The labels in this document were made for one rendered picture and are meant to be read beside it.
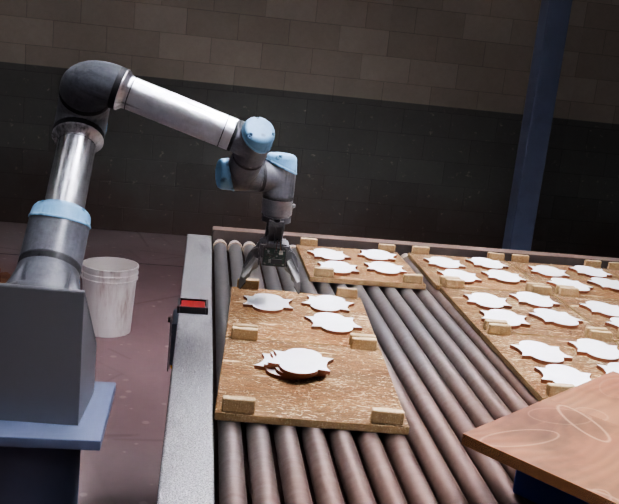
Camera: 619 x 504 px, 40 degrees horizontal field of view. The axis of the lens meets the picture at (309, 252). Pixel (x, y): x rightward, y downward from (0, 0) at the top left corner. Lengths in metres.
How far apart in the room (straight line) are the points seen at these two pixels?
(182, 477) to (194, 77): 5.75
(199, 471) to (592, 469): 0.59
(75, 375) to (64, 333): 0.08
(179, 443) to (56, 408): 0.27
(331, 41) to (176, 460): 5.82
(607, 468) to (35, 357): 0.96
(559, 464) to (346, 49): 5.95
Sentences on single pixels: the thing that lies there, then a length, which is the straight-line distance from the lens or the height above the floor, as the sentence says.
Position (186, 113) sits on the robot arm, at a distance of 1.93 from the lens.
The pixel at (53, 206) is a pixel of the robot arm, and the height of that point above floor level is 1.23.
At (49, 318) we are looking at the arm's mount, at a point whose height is 1.07.
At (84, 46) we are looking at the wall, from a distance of 7.02.
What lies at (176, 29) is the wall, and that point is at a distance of 6.96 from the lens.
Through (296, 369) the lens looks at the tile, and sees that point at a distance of 1.71.
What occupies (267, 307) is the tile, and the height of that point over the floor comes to 0.94.
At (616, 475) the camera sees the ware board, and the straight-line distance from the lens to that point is 1.32.
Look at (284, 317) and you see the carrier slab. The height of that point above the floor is 0.94.
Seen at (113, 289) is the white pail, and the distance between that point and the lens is 4.57.
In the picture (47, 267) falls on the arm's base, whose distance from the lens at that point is 1.63.
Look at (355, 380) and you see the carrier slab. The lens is 1.76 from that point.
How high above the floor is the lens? 1.57
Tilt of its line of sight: 13 degrees down
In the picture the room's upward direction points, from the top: 6 degrees clockwise
